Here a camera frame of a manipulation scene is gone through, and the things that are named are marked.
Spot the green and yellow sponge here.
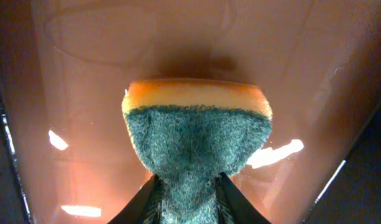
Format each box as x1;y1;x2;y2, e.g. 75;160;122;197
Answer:
122;79;272;223

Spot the black shallow sponge tray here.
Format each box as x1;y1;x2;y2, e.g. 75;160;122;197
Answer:
0;0;381;223

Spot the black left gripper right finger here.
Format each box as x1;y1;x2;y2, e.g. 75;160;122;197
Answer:
215;172;270;224

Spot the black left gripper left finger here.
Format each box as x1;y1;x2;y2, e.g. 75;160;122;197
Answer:
108;175;162;224

